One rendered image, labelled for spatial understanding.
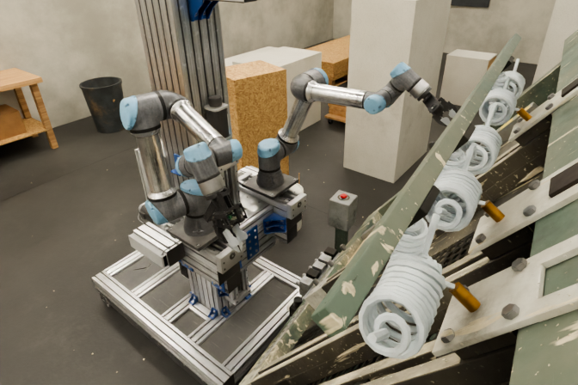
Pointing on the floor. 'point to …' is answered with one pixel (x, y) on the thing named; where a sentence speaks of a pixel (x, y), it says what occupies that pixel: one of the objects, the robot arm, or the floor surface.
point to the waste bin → (104, 102)
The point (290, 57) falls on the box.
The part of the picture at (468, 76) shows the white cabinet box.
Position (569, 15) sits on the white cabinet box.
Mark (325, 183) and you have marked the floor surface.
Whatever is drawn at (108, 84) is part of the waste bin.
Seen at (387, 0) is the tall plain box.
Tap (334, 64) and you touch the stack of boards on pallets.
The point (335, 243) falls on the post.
